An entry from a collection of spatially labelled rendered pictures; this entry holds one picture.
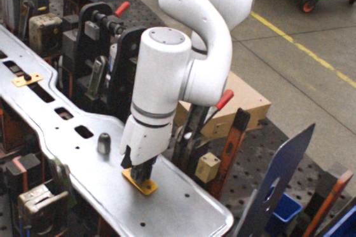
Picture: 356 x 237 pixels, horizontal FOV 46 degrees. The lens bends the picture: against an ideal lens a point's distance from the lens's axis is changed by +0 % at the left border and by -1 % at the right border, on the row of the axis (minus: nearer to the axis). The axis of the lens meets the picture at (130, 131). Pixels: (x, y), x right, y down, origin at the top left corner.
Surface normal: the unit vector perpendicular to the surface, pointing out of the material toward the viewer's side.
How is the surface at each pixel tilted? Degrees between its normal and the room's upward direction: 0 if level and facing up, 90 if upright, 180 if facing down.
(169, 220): 0
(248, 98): 4
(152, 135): 91
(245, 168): 0
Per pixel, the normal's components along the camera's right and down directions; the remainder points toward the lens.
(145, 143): 0.54, 0.58
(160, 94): -0.05, 0.65
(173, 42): 0.15, -0.70
